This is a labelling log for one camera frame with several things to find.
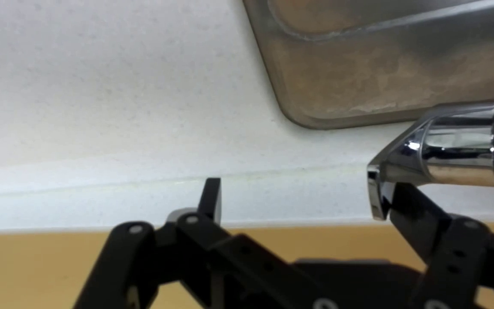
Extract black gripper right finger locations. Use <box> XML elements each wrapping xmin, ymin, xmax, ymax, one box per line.
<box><xmin>390</xmin><ymin>183</ymin><xmax>494</xmax><ymax>309</ymax></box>

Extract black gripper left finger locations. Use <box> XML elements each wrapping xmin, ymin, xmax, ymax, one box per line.
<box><xmin>74</xmin><ymin>176</ymin><xmax>340</xmax><ymax>309</ymax></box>

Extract chrome kitchen faucet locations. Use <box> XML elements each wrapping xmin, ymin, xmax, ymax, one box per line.
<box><xmin>367</xmin><ymin>100</ymin><xmax>494</xmax><ymax>219</ymax></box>

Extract stainless steel sink basin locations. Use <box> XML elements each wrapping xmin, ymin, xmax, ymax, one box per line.
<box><xmin>242</xmin><ymin>0</ymin><xmax>494</xmax><ymax>128</ymax></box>

